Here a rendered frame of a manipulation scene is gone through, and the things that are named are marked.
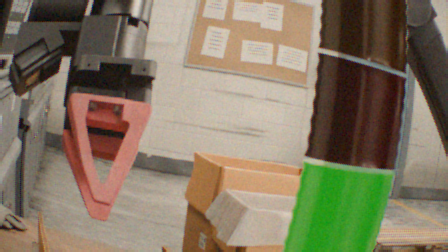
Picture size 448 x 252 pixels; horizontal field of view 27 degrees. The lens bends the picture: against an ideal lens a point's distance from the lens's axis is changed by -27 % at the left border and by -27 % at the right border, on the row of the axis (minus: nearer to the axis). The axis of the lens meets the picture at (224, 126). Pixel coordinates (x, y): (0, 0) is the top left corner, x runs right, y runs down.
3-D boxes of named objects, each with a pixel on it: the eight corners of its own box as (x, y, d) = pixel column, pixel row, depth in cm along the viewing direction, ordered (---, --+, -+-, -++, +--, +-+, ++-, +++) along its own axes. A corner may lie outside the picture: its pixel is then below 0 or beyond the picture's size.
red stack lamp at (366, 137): (380, 162, 40) (391, 74, 40) (406, 172, 36) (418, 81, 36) (291, 150, 39) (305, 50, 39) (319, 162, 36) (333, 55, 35)
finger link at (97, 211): (64, 184, 77) (73, 72, 81) (60, 218, 83) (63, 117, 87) (148, 204, 78) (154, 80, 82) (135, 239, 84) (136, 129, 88)
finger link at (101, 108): (64, 181, 76) (74, 68, 81) (61, 216, 82) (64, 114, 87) (150, 201, 77) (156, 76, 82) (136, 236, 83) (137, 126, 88)
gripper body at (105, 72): (76, 74, 79) (92, -2, 82) (62, 138, 88) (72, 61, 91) (156, 83, 80) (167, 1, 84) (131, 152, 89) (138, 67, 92)
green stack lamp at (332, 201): (358, 248, 40) (379, 166, 40) (382, 261, 37) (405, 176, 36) (269, 248, 40) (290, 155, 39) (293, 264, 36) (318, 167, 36)
